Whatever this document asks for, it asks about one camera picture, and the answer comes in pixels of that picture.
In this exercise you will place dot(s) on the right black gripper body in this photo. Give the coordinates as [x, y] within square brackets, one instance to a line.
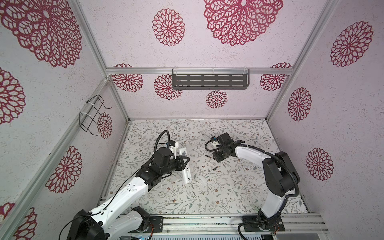
[220, 155]

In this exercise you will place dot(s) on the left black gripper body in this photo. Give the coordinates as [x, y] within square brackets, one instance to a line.
[174, 165]

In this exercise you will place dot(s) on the white remote control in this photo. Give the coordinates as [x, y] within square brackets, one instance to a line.
[187, 176]

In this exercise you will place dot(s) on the white battery compartment cover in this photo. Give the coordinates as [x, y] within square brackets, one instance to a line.
[202, 178]

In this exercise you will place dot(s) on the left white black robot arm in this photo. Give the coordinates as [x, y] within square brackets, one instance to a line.
[107, 221]

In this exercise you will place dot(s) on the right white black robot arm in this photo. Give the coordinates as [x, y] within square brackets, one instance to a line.
[281, 177]

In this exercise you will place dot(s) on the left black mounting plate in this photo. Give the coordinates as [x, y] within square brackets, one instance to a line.
[150, 224]

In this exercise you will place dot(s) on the black mounting plate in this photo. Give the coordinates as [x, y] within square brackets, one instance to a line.
[257, 224]
[150, 224]

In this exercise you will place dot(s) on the grey slotted metal shelf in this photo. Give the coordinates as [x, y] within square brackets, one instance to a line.
[210, 80]

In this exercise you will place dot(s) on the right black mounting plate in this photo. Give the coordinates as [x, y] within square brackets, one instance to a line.
[257, 224]

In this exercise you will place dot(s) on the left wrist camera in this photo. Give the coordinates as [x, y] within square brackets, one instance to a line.
[173, 146]

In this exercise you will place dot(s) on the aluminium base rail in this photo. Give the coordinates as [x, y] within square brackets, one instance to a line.
[227, 224]

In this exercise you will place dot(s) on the black wire wall rack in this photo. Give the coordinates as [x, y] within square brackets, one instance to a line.
[96, 120]

